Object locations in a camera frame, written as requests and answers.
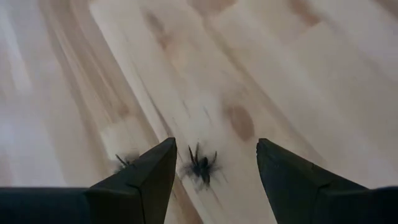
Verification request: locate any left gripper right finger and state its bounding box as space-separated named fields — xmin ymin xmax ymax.
xmin=256 ymin=138 xmax=398 ymax=224

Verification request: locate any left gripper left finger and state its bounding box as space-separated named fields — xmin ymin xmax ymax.
xmin=0 ymin=138 xmax=178 ymax=224

